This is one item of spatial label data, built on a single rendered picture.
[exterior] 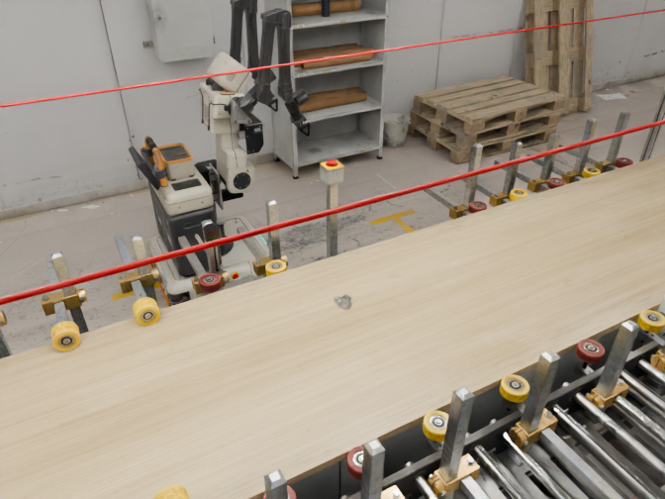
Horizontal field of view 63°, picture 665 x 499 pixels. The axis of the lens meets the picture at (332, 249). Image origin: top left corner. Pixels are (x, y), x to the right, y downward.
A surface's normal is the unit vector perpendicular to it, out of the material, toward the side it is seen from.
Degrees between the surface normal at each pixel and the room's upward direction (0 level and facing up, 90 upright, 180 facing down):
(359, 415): 0
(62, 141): 90
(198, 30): 90
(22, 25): 90
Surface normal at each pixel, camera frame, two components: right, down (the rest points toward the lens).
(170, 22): 0.47, 0.49
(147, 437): 0.00, -0.83
